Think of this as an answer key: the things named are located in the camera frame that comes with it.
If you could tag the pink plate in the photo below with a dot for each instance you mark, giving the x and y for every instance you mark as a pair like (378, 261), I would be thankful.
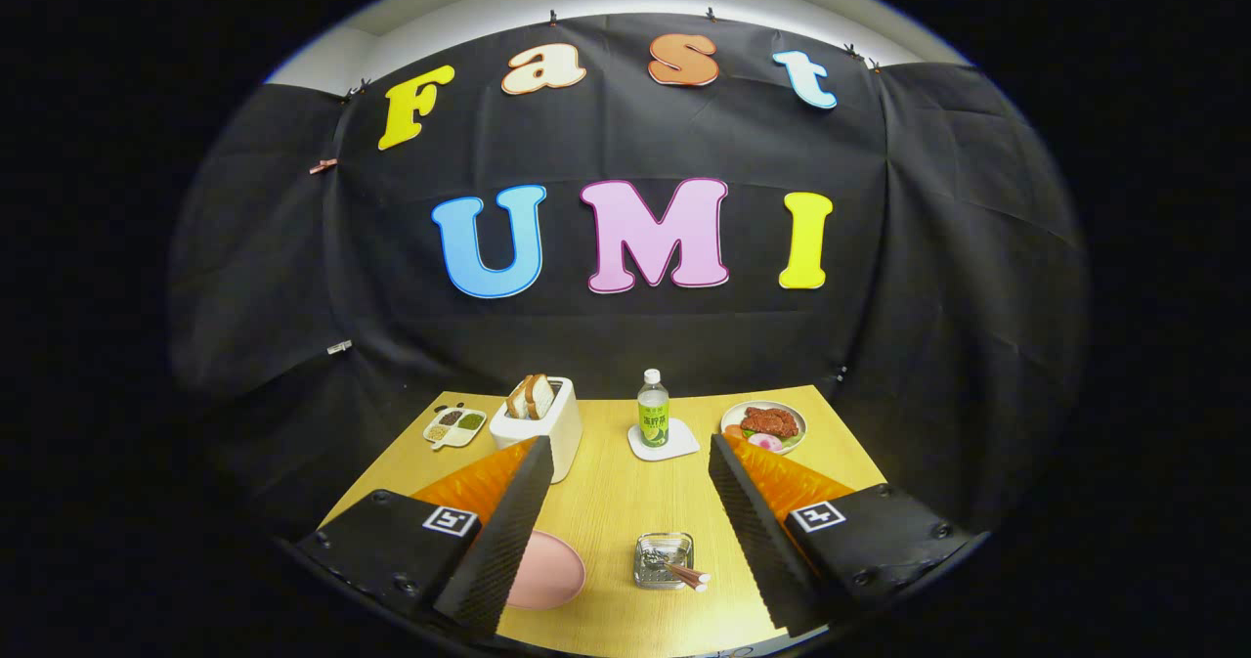
(552, 570)

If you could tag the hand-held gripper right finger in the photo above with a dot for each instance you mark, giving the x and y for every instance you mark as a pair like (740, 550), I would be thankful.
(753, 531)

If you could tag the white coaster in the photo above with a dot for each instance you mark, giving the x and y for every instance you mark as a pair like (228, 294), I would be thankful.
(682, 443)

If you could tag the perforated metal basket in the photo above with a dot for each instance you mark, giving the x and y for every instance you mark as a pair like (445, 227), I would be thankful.
(653, 552)

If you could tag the cream white toaster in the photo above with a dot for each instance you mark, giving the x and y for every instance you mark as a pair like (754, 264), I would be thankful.
(562, 433)

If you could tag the divided white snack tray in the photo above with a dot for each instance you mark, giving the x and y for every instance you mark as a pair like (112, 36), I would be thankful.
(454, 426)

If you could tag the plate of toy food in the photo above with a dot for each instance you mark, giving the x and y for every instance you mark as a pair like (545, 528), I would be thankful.
(767, 423)

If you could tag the toast bread slice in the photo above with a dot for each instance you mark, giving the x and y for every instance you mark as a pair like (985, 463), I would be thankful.
(540, 394)
(516, 399)

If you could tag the orange clip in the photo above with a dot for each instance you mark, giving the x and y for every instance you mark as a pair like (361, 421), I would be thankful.
(323, 165)

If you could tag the green label drink bottle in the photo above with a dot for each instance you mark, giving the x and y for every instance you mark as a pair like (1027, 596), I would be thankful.
(653, 418)

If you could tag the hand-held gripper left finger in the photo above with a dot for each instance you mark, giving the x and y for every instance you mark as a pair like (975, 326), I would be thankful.
(508, 531)

